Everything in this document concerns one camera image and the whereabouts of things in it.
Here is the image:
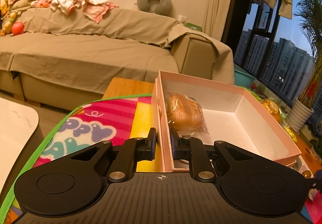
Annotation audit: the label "packaged bread bun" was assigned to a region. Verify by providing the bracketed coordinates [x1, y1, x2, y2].
[166, 92, 209, 136]

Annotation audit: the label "pink cardboard gift box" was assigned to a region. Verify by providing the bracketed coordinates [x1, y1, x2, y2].
[152, 71, 301, 172]

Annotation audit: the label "packaged orange pastry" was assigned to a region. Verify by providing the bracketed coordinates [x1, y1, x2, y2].
[260, 99, 282, 123]

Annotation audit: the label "yellow cheese stick packet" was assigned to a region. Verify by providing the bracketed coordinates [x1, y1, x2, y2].
[284, 126, 297, 143]

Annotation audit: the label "packaged brown braised eggs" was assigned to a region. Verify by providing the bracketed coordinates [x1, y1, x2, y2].
[292, 156, 314, 179]

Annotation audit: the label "colourful cartoon play mat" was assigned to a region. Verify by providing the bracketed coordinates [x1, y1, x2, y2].
[1, 95, 321, 223]

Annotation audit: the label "teal plastic bucket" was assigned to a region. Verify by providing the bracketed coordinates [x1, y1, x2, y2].
[234, 70, 255, 88]

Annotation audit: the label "beige covered sofa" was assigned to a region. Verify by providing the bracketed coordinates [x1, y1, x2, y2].
[1, 8, 235, 110]

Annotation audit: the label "white ribbed plant pot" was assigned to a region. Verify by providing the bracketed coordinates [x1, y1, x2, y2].
[287, 98, 314, 133]

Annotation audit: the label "white side table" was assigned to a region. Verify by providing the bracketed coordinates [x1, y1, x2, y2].
[1, 99, 39, 198]

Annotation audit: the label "green box on sofa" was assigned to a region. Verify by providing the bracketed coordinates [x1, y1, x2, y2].
[185, 23, 202, 32]

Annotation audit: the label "pile of pink clothes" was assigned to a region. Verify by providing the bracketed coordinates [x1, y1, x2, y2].
[31, 0, 118, 24]

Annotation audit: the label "grey neck pillow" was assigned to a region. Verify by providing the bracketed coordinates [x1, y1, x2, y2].
[136, 0, 172, 16]

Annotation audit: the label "orange toy ball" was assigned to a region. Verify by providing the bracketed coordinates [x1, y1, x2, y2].
[11, 22, 25, 35]

